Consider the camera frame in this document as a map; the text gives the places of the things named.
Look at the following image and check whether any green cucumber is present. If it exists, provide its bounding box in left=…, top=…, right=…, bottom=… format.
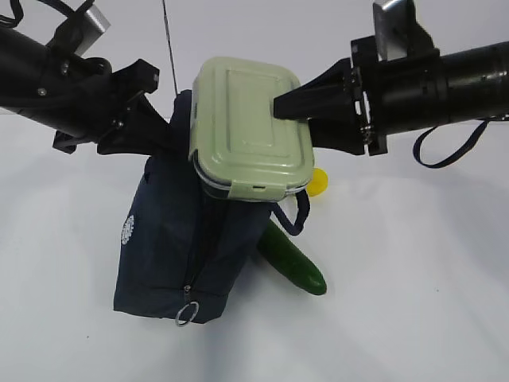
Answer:
left=257, top=220, right=328, bottom=296

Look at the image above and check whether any yellow lemon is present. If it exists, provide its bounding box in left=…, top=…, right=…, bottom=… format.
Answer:
left=306, top=168, right=328, bottom=197

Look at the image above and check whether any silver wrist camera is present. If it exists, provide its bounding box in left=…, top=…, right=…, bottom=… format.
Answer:
left=373, top=0, right=435, bottom=61
left=51, top=0, right=111, bottom=57

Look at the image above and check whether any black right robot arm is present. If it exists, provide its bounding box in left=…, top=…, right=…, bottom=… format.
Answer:
left=274, top=36, right=508, bottom=156

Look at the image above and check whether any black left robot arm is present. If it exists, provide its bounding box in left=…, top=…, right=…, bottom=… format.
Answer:
left=1, top=29, right=173, bottom=155

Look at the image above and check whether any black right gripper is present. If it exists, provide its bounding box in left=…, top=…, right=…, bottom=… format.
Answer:
left=274, top=37, right=449, bottom=155

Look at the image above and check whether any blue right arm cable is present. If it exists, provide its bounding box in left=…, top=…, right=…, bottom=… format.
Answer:
left=412, top=115, right=509, bottom=168

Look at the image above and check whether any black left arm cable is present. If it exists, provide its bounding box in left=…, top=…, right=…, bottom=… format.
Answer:
left=0, top=0, right=96, bottom=31

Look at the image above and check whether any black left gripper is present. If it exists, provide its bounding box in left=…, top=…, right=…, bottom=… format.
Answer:
left=35, top=60, right=175, bottom=155

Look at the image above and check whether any navy blue lunch bag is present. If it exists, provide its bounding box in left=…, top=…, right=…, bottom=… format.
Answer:
left=112, top=88, right=311, bottom=328

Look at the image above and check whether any green lidded glass container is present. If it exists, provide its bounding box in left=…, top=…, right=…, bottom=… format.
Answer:
left=188, top=57, right=314, bottom=202

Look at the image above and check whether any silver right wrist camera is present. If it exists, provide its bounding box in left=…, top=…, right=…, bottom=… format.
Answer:
left=373, top=0, right=435, bottom=61

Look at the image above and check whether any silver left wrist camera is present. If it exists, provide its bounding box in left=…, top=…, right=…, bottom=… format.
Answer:
left=51, top=0, right=111, bottom=57

